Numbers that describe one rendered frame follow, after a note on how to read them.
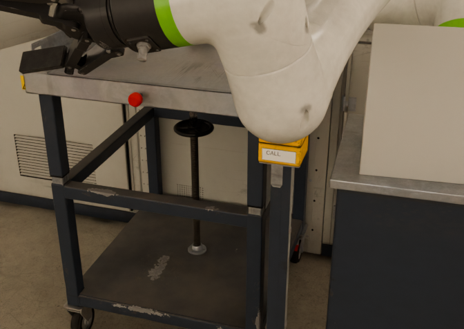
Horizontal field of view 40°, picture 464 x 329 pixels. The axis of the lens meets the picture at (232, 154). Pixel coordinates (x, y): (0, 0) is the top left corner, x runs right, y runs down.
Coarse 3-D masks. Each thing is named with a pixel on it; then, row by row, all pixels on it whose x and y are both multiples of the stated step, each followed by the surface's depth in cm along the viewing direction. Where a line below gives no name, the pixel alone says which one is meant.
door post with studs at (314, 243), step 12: (324, 120) 210; (324, 132) 212; (324, 144) 213; (324, 156) 215; (324, 168) 217; (324, 180) 219; (324, 192) 221; (312, 216) 226; (312, 228) 228; (312, 240) 230; (312, 252) 233
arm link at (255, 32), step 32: (160, 0) 64; (192, 0) 62; (224, 0) 60; (256, 0) 60; (288, 0) 61; (192, 32) 65; (224, 32) 63; (256, 32) 62; (288, 32) 63; (224, 64) 67; (256, 64) 64; (288, 64) 65
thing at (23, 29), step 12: (0, 12) 173; (0, 24) 174; (12, 24) 178; (24, 24) 181; (36, 24) 184; (0, 36) 175; (12, 36) 179; (24, 36) 178; (36, 36) 182; (0, 48) 173
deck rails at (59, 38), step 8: (56, 32) 160; (40, 40) 154; (48, 40) 157; (56, 40) 160; (64, 40) 164; (72, 40) 168; (32, 48) 151; (88, 48) 170; (40, 72) 153; (48, 72) 153
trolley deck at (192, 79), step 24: (192, 48) 172; (96, 72) 153; (120, 72) 153; (144, 72) 153; (168, 72) 153; (192, 72) 153; (216, 72) 153; (72, 96) 153; (96, 96) 151; (120, 96) 149; (144, 96) 147; (168, 96) 145; (192, 96) 143; (216, 96) 142
